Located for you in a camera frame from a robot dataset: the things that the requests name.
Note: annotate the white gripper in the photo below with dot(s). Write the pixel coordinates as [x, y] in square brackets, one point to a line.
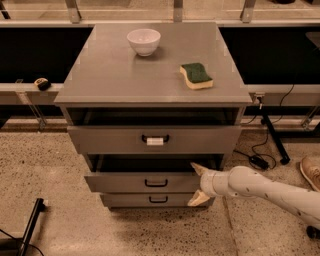
[208, 184]

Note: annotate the grey drawer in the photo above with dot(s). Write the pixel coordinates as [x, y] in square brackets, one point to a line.
[154, 139]
[149, 173]
[145, 200]

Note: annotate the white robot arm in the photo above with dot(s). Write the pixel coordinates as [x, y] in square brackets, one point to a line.
[244, 182]

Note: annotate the grey bottom drawer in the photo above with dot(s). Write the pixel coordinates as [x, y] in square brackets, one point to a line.
[145, 200]

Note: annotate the grey drawer cabinet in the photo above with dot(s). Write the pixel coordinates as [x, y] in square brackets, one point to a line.
[110, 85]

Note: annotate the grey top drawer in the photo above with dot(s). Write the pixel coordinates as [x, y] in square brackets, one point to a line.
[154, 139]

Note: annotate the black stand leg right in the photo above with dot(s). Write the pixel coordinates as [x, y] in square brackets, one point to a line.
[284, 156]

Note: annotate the black stand leg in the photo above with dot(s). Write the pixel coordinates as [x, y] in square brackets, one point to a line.
[37, 209]
[284, 156]

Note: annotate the green yellow sponge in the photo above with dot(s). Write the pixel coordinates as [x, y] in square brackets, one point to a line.
[195, 76]

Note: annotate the tan shoe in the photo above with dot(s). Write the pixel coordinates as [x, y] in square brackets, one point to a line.
[311, 173]

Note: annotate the black caster wheel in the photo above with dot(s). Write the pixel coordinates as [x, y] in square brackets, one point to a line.
[313, 232]

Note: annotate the white ceramic bowl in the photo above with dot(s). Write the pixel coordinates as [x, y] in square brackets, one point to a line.
[144, 41]

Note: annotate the black stand leg left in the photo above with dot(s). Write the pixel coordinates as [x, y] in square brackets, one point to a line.
[37, 209]

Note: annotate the black yellow tape measure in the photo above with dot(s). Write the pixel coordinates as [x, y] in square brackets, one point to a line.
[42, 84]

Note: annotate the metal rail frame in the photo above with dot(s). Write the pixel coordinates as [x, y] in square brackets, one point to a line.
[48, 13]

